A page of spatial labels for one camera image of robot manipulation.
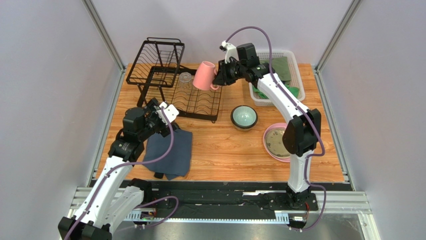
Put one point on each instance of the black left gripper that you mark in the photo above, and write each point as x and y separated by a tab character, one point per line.
150	109

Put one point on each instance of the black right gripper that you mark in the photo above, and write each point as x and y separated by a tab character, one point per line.
220	74

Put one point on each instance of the pink mug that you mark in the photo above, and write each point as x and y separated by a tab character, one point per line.
204	76

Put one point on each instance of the clear drinking glass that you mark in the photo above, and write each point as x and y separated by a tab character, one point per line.
185	82

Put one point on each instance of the light blue ribbed bowl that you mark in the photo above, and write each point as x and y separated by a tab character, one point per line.
243	109

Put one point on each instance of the brown speckled bowl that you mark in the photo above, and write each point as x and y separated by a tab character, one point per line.
244	121

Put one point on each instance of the clear glass plate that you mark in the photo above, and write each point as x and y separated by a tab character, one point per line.
274	143

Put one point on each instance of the large pink plate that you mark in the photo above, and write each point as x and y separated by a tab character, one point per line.
280	124

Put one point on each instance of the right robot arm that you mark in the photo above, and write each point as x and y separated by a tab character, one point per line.
303	125

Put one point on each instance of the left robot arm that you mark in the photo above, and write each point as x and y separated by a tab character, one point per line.
100	214

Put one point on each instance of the olive green cloth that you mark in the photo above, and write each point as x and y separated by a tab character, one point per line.
281	67

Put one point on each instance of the dark blue cloth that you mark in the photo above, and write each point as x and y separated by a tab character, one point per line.
177	162

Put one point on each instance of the white plastic basket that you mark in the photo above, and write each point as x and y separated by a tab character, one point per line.
296	80

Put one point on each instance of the bright green cloth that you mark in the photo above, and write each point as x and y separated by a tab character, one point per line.
294	90

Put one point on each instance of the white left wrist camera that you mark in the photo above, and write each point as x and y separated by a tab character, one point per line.
167	112

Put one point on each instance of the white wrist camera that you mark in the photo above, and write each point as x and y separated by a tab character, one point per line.
167	112
230	51

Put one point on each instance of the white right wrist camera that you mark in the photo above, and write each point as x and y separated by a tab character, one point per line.
230	51

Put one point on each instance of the black wire dish rack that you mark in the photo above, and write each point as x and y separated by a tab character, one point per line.
155	71

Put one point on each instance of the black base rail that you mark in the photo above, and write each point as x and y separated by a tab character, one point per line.
235	200

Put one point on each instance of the aluminium frame post right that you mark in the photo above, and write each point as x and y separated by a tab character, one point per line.
338	33

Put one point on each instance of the aluminium frame post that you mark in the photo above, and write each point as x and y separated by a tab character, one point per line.
102	30
338	33

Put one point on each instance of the aluminium frame post left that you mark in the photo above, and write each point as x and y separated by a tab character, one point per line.
102	30

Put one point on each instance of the aluminium front rail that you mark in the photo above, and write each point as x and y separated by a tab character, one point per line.
332	202

